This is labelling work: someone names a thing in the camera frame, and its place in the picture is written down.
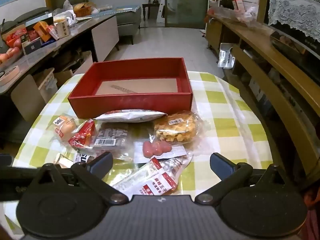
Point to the pink sausages vacuum packet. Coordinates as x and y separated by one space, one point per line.
156 150

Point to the white plastic bag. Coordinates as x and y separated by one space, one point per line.
66 15

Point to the grey sofa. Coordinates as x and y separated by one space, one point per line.
128 21

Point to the black box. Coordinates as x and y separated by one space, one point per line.
31 47

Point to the open cardboard box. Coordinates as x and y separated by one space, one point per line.
75 66

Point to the bread bun in clear packet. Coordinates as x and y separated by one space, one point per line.
65 128

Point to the gold candy wrapper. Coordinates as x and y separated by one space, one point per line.
63 161

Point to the waffle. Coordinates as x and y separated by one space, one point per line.
175 128

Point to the dark wooden chair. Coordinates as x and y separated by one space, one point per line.
153 3

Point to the black and white snack packet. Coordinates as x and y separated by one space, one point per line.
83 156

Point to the green white checked tablecloth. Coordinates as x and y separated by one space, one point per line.
212 97

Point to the dark jerky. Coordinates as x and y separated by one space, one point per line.
111 138

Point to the white carton box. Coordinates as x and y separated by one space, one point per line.
62 30

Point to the silver plastic bag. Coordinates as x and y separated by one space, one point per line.
226 56

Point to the clear plastic bag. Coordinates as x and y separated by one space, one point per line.
237 15

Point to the white foil snack bag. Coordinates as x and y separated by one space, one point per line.
130 116

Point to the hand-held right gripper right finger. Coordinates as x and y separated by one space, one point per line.
221 165

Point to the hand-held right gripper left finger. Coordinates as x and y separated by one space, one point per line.
100 162

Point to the tape roll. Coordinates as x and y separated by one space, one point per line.
10 73

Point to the red cardboard box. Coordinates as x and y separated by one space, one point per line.
130 103

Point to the white packet with red label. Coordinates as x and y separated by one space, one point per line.
155 180

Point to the beige chair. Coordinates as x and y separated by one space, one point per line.
27 97

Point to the small red snack packet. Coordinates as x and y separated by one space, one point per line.
83 135

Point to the white lace curtain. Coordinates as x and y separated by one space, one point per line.
292 5

